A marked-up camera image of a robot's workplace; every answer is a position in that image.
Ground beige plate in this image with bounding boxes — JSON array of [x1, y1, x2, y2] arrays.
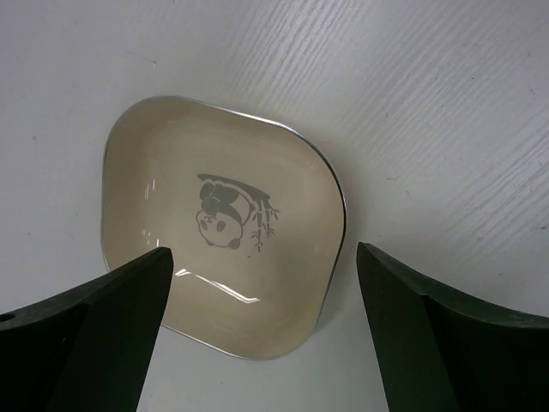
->
[[100, 95, 347, 360]]

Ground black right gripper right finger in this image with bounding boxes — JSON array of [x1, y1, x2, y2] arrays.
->
[[357, 243, 548, 411]]

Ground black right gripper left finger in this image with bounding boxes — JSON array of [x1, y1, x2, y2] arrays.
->
[[1, 247, 173, 411]]

